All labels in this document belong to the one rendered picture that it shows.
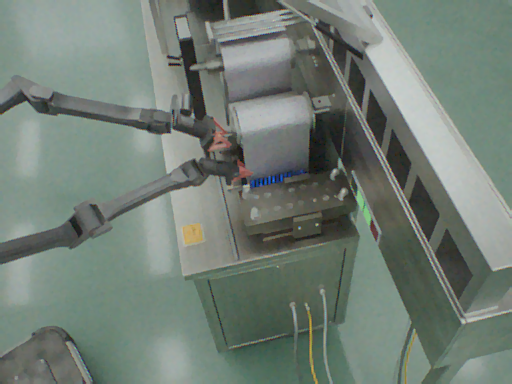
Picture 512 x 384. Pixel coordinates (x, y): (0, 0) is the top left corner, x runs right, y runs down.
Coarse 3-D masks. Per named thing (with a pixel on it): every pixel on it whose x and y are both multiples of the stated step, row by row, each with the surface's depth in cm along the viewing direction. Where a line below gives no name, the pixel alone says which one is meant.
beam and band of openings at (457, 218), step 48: (336, 48) 161; (384, 48) 132; (384, 96) 125; (384, 144) 133; (432, 144) 111; (432, 192) 110; (480, 192) 102; (432, 240) 116; (480, 240) 96; (480, 288) 98
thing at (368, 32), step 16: (288, 0) 118; (304, 0) 119; (352, 0) 142; (304, 16) 121; (320, 16) 123; (336, 16) 125; (368, 16) 139; (352, 32) 129; (368, 32) 130; (352, 48) 131
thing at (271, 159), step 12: (276, 144) 176; (288, 144) 178; (300, 144) 179; (252, 156) 178; (264, 156) 180; (276, 156) 181; (288, 156) 183; (300, 156) 184; (252, 168) 184; (264, 168) 185; (276, 168) 187; (288, 168) 188; (300, 168) 190
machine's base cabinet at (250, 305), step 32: (320, 256) 193; (352, 256) 198; (224, 288) 195; (256, 288) 201; (288, 288) 208; (320, 288) 214; (224, 320) 218; (256, 320) 225; (288, 320) 233; (320, 320) 241
